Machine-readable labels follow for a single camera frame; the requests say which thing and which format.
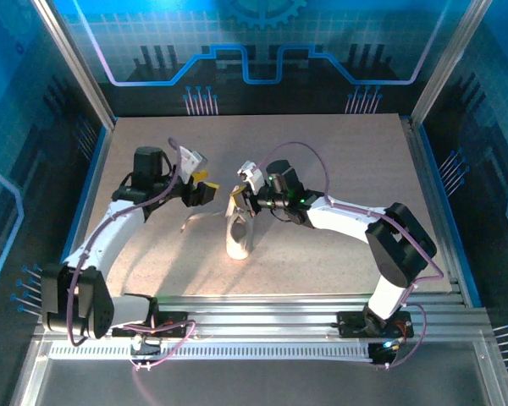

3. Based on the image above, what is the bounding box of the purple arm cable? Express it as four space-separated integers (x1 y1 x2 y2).
253 141 445 371
65 137 198 373

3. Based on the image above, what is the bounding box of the white slotted cable duct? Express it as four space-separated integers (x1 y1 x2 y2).
48 341 376 361

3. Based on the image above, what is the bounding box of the grey metal base tray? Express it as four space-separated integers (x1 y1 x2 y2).
10 337 508 406

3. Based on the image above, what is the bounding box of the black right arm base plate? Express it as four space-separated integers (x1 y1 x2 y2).
336 310 415 338

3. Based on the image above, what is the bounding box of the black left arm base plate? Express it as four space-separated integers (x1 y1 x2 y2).
111 310 191 338

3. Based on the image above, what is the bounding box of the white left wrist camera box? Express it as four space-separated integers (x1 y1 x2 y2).
179 145 209 184

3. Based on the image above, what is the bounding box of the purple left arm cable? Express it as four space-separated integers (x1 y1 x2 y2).
65 137 198 373

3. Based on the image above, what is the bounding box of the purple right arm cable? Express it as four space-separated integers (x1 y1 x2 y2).
253 141 445 371

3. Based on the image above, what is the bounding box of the aluminium mounting rail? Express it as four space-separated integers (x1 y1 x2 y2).
32 294 494 339

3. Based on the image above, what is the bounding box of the beige shoe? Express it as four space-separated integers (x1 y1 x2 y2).
179 198 255 233

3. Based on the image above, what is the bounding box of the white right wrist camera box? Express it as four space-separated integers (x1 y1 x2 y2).
236 160 266 192

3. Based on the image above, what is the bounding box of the black control board with leds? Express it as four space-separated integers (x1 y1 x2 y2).
368 339 403 365

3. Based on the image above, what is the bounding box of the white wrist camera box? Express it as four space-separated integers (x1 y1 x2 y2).
236 160 266 192
179 145 209 184

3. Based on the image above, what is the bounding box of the aluminium side rail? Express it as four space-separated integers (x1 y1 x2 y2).
400 117 467 305

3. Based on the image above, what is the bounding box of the aluminium frame post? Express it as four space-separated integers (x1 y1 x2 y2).
409 0 494 126
30 0 118 131

